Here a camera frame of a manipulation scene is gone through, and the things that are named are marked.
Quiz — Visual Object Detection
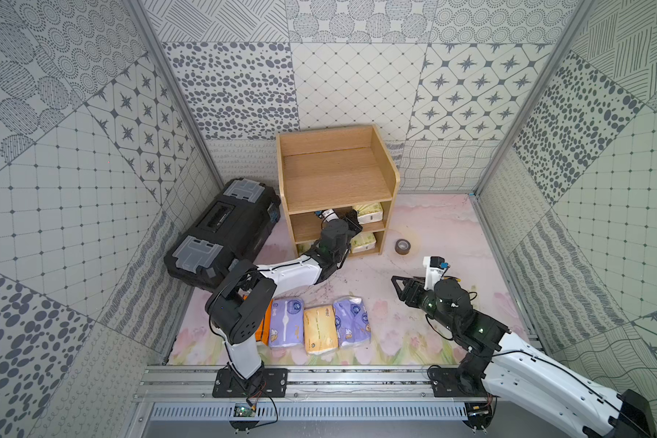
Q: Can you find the green tissue pack middle shelf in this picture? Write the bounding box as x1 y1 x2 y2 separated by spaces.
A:
353 203 384 224

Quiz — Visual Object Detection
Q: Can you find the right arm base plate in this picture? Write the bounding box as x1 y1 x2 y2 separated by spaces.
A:
426 365 488 398

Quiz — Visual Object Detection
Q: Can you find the wooden three-tier shelf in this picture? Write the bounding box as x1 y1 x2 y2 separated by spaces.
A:
277 125 401 256

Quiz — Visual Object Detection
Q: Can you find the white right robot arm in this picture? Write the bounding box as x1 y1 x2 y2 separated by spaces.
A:
391 276 657 437

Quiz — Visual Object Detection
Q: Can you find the orange tissue pack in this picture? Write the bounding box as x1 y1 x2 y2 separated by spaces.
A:
238 295 273 344

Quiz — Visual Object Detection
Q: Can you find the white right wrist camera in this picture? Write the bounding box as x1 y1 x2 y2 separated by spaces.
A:
423 257 450 290

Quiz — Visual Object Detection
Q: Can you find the small purple tissue pack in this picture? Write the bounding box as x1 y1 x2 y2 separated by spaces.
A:
333 297 372 349

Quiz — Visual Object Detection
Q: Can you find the white slotted cable duct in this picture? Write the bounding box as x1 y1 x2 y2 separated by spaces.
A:
151 401 467 422

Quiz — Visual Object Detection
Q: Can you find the aluminium mounting rail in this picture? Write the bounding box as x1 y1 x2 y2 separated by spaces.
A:
133 365 491 403

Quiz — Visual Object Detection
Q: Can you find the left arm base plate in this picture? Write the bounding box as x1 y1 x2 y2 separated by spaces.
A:
213 365 288 398

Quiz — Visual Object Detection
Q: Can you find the grey tape roll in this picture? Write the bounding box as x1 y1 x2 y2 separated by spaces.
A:
394 238 412 256

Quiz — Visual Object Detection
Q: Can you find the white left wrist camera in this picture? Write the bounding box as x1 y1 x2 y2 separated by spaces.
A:
315 209 339 222

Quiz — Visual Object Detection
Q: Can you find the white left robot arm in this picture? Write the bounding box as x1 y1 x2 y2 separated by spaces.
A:
205 209 363 383

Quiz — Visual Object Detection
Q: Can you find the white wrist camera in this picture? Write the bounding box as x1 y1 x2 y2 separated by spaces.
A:
423 257 450 290
315 209 339 222

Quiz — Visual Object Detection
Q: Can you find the yellow-orange tissue pack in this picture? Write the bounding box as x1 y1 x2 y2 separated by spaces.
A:
304 305 339 355

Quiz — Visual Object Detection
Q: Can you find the green circuit board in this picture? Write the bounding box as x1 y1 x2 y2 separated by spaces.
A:
232 403 257 421

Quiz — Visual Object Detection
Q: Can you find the black plastic toolbox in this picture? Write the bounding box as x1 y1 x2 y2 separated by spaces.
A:
164 178 280 291

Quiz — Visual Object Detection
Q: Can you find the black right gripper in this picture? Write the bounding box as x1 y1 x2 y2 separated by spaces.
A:
392 274 459 334

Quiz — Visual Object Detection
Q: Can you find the green tissue pack bottom right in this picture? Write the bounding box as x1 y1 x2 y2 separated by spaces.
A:
350 232 377 254

